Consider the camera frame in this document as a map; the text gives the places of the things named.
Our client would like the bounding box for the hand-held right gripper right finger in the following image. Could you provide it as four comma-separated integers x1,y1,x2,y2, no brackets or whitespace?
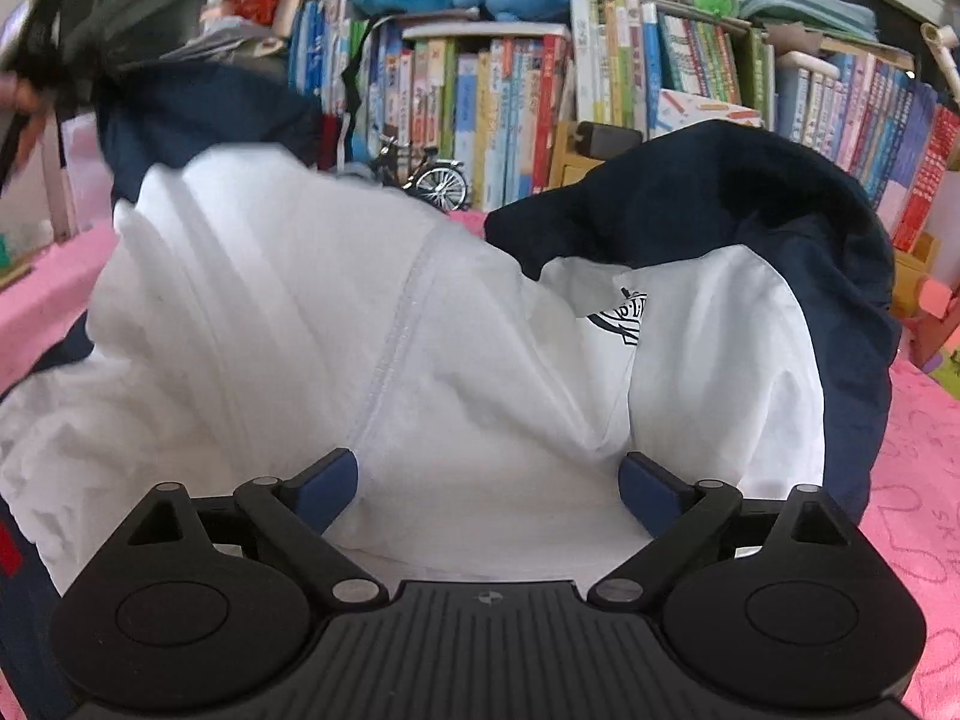
587,452,856,608

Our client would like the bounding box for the model bicycle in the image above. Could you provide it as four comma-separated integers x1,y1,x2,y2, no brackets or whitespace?
367,131,473,215

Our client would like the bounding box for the black strap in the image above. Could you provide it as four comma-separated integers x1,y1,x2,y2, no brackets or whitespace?
341,15,391,166

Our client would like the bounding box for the pink toy house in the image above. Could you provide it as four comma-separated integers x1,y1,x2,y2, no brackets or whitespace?
900,277,960,376

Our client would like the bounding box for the small black box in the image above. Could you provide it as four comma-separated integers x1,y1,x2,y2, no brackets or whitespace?
577,120,644,162

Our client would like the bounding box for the wooden drawer box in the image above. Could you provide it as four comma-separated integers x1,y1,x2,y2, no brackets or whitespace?
547,120,938,316

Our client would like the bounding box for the white and navy shirt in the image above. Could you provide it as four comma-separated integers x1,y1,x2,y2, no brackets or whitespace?
0,60,901,720

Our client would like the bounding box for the person's left hand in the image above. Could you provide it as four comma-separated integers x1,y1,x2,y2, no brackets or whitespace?
0,77,59,166

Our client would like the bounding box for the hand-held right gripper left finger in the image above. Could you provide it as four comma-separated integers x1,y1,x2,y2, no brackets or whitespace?
124,448,389,607

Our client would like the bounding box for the white pipe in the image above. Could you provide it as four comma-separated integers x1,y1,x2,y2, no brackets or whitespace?
921,22,960,98

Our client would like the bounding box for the white patterned box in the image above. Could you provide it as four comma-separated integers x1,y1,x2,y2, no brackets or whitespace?
656,88,762,128

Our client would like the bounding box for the folded teal cloth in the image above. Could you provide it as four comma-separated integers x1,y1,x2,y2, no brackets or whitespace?
731,0,878,38

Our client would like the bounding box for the stack of magazines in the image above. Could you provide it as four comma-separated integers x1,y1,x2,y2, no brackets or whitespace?
161,19,290,65

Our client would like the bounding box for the row of books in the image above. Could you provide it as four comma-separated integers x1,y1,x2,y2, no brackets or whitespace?
289,0,960,256

